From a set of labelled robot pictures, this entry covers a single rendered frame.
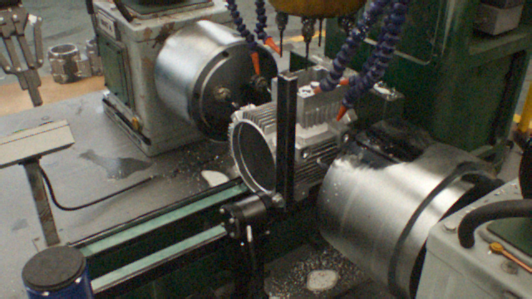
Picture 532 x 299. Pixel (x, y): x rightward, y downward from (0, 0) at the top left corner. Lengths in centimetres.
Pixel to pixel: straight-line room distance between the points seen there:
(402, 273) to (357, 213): 11
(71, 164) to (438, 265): 105
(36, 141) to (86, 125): 59
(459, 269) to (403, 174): 18
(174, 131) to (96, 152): 23
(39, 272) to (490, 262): 48
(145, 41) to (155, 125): 23
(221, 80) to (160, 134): 32
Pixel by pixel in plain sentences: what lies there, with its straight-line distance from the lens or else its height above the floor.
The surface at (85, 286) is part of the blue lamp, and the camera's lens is 57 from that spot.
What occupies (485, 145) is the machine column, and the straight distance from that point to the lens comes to 133.
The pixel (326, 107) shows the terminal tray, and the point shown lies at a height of 111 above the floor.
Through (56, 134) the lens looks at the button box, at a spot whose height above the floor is 107.
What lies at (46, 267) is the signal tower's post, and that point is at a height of 122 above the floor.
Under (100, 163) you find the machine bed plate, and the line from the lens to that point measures 149.
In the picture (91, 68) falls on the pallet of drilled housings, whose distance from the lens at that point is 365.
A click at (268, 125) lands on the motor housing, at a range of 98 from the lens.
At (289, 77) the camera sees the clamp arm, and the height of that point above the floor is 125.
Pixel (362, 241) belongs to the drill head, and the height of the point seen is 105.
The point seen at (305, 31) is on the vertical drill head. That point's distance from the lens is 95.
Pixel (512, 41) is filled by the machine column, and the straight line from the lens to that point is 121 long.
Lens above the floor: 159
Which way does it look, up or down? 33 degrees down
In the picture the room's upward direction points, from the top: straight up
